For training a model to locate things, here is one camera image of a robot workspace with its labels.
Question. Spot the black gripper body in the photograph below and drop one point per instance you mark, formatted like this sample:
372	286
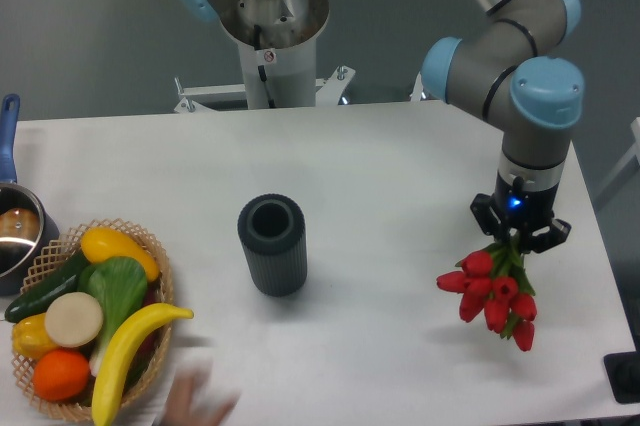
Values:
518	207

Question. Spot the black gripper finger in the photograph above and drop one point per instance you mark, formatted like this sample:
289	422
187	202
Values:
489	217
546	238

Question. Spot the red tulip bouquet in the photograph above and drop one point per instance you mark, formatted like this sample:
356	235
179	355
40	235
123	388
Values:
493	283

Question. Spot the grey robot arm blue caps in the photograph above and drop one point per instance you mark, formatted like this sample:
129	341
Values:
506	77

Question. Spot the dark grey ribbed vase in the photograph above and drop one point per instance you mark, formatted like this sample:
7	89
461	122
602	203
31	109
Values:
272	232

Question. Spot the blurred human hand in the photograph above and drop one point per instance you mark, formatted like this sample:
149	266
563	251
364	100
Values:
181	407

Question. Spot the black box at table edge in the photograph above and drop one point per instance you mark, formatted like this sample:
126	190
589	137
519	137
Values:
623	375

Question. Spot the green bok choy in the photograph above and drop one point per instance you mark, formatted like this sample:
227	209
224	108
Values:
119	284

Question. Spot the yellow banana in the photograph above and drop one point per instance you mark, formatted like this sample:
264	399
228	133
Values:
110	380

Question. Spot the woven wicker basket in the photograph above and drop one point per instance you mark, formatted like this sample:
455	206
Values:
147	363

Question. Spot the beige round slice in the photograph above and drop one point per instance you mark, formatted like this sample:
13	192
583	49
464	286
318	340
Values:
73	320

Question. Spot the orange fruit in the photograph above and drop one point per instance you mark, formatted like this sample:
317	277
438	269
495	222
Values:
60	375

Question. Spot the dark green cucumber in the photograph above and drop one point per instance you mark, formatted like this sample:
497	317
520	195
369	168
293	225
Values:
38	298

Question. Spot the yellow bell pepper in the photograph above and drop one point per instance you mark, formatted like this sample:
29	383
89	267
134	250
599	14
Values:
30	338

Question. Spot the white frame at right edge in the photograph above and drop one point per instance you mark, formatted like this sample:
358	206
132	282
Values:
622	171

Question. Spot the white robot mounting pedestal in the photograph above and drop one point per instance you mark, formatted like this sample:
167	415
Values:
271	79

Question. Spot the blue handled saucepan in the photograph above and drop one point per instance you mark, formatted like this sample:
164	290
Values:
26	227

